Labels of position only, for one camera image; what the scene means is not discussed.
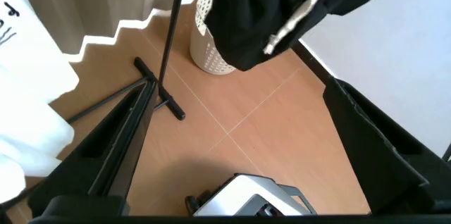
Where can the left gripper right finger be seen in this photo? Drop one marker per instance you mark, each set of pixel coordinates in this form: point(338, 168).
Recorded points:
point(387, 188)

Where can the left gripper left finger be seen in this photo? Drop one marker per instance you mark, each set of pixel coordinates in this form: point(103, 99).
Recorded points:
point(70, 188)

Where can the white printed t-shirt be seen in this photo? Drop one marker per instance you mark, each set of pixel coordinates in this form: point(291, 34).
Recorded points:
point(31, 83)

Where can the black garment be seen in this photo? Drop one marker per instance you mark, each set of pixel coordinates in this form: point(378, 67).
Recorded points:
point(243, 16)

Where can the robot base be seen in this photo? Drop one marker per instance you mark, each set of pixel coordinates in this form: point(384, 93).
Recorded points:
point(246, 192)

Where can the black clothes rack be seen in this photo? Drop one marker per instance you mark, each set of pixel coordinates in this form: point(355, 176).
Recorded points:
point(165, 41)

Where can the white laundry basket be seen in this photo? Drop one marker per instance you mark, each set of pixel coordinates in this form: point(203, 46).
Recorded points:
point(206, 55)

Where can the beige curtain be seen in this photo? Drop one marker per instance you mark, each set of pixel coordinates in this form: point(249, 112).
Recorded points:
point(88, 2)

